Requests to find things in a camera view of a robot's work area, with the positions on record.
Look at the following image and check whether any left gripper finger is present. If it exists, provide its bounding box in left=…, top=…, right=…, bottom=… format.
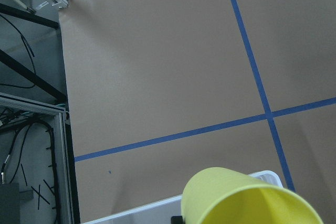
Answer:
left=171, top=216, right=184, bottom=224

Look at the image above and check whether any yellow plastic cup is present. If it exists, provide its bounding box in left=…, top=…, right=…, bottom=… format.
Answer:
left=181, top=167, right=323, bottom=223

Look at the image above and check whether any clear plastic box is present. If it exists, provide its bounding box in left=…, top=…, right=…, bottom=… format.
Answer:
left=83, top=169, right=285, bottom=224

